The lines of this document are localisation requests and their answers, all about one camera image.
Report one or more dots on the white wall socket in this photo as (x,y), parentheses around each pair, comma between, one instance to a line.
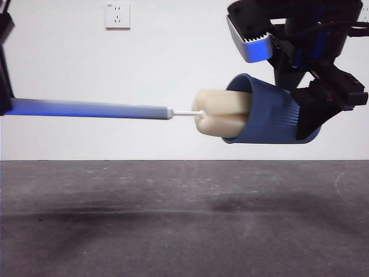
(117,15)

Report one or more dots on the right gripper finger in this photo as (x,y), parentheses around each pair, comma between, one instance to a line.
(314,112)
(288,79)

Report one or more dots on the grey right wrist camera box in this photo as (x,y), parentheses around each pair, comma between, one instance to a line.
(253,52)

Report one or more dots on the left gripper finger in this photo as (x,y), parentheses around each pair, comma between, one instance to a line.
(5,86)

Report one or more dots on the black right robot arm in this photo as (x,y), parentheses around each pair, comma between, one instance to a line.
(317,11)

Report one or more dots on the blue ribbed plastic cup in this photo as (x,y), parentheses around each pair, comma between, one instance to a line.
(268,115)

